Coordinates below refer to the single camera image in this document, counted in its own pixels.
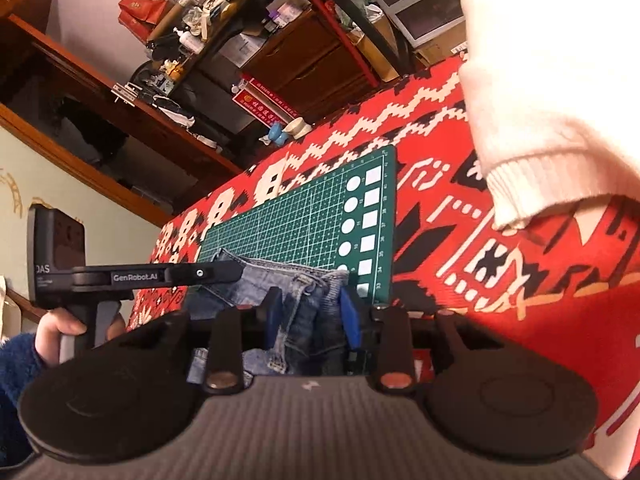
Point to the person's left hand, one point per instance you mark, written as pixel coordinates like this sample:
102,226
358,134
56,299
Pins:
50,332

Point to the yellow toy figure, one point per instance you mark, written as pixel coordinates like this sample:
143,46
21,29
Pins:
172,69

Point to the red paper gift bag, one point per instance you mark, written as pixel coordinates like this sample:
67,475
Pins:
142,12

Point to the white ceramic bowl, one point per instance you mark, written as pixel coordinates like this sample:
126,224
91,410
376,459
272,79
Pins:
299,127

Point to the wooden drawer cabinet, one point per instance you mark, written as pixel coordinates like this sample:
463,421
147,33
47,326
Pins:
310,60

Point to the white plastic drawer unit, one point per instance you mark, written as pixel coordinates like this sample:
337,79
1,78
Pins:
425,5

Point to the red patterned blanket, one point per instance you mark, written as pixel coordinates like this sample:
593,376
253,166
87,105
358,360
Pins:
440,240

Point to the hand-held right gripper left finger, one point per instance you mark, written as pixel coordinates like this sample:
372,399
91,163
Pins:
274,310

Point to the green cutting mat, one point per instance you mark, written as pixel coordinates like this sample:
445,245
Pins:
300,210

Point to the white hanging cloth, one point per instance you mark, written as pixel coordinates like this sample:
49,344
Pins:
175,115

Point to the white knit sweater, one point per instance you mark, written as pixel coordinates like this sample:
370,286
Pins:
540,85

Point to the brown cardboard box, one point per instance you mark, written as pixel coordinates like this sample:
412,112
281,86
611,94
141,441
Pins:
440,45

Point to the blue ceramic cup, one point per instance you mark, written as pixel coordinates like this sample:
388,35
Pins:
277,135

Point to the white jar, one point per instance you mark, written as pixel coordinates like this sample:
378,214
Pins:
291,10
279,16

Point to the wooden door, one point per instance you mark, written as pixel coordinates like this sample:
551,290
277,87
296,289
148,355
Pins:
190,147

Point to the blue denim shorts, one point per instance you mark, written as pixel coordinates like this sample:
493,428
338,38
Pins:
310,320

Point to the white printed carton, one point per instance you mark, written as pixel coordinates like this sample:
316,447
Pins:
240,47

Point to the red printed carton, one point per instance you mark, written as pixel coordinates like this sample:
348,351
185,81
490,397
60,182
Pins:
270,85
260,107

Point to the brown cardboard tube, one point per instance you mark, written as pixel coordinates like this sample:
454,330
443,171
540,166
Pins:
185,2

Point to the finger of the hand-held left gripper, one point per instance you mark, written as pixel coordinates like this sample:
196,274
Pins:
210,274

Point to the white pump bottle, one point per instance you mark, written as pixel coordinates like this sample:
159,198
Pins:
192,42

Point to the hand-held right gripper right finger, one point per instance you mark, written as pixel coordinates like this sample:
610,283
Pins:
350,320

